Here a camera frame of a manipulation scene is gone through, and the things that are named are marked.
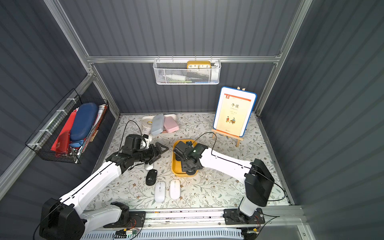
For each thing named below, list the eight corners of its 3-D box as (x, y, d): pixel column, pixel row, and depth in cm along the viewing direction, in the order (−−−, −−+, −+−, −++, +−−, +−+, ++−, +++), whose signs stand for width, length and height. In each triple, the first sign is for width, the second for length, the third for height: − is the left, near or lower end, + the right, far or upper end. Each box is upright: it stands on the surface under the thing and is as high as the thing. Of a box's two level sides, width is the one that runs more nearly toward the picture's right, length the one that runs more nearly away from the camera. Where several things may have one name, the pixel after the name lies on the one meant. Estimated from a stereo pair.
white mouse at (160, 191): (155, 203, 80) (154, 202, 78) (155, 183, 87) (155, 181, 85) (165, 201, 81) (164, 200, 79) (165, 181, 88) (164, 180, 86)
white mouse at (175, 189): (169, 199, 81) (168, 198, 79) (171, 180, 88) (170, 179, 86) (180, 199, 81) (179, 198, 79) (181, 180, 88) (180, 179, 86)
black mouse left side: (145, 185, 86) (144, 184, 84) (148, 170, 92) (147, 169, 90) (155, 185, 86) (154, 184, 84) (157, 170, 92) (157, 169, 90)
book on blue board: (211, 136, 109) (216, 100, 82) (216, 122, 117) (223, 85, 91) (239, 145, 104) (254, 109, 77) (243, 129, 112) (257, 93, 86)
